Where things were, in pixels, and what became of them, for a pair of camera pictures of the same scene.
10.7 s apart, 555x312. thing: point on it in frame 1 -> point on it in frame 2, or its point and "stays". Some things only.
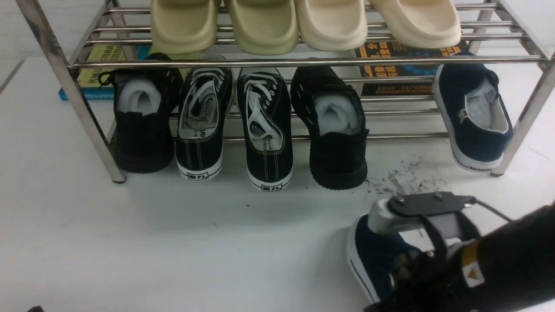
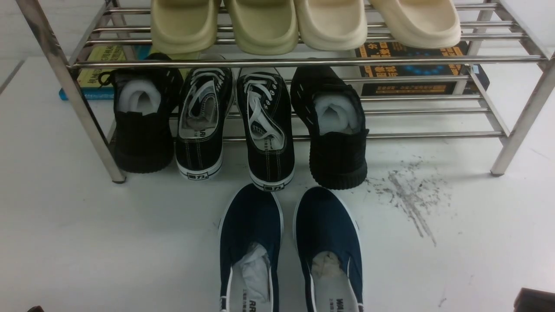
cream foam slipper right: (419, 24) stays
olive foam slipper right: (265, 27) stays
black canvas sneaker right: (265, 116) stays
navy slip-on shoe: (371, 256) -> (250, 236)
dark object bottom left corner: (36, 309) stays
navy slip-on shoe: (479, 121) -> (328, 240)
